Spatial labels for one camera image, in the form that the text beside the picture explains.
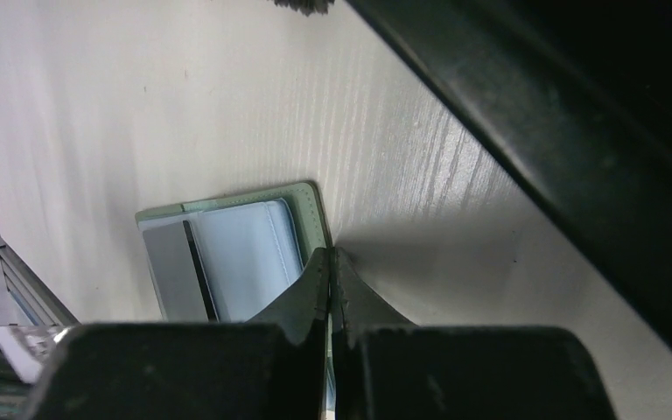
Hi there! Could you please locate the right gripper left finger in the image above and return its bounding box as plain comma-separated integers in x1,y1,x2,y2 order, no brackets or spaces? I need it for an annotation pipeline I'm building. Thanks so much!
21,248,331,419

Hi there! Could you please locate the black card box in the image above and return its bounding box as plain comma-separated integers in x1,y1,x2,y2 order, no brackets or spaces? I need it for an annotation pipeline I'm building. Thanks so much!
352,1,672,351

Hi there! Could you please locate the green card holder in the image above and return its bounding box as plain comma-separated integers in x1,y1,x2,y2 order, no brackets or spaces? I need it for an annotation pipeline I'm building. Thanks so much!
134,180,337,407

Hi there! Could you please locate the silver credit card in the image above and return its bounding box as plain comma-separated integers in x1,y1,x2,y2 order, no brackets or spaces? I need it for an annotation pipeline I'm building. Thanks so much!
142,220,217,322

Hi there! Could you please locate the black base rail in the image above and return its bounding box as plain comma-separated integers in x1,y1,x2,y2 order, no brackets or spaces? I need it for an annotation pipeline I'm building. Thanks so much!
0,244,80,326

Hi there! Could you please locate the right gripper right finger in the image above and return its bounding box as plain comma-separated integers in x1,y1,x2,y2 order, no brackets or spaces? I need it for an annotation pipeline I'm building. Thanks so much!
331,248,616,419

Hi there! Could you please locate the black floral pillow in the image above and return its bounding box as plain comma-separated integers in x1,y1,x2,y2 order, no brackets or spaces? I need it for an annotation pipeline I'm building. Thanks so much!
272,0,335,17

